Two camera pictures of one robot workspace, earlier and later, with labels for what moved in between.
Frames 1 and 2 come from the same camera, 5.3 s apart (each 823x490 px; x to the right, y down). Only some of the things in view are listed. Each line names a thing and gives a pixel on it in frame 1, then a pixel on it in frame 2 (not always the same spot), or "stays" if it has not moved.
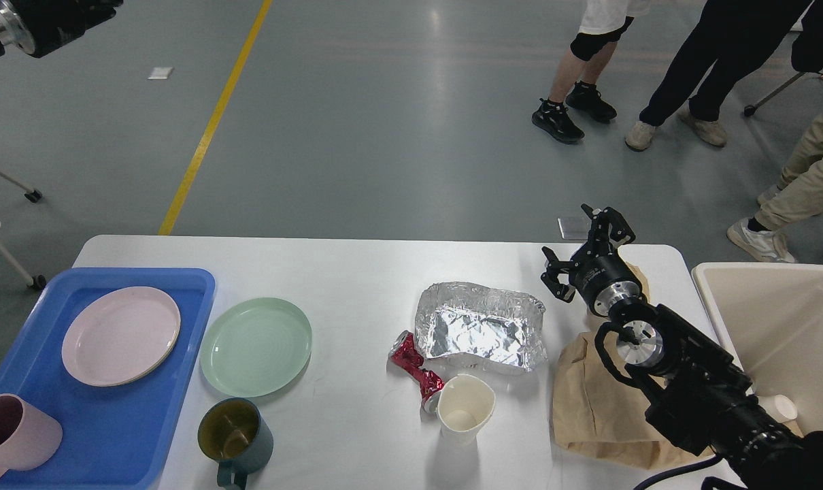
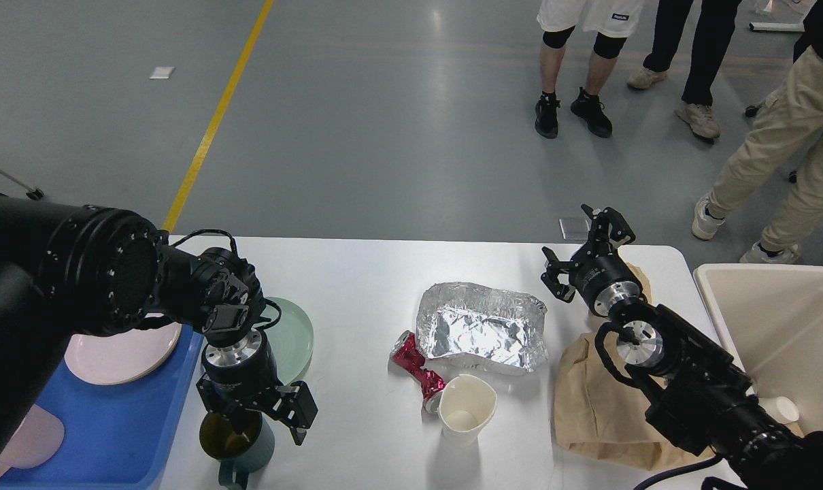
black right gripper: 602,281 stays
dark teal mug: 233,431 stays
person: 736,35 -> 716,26
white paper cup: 463,403 stays
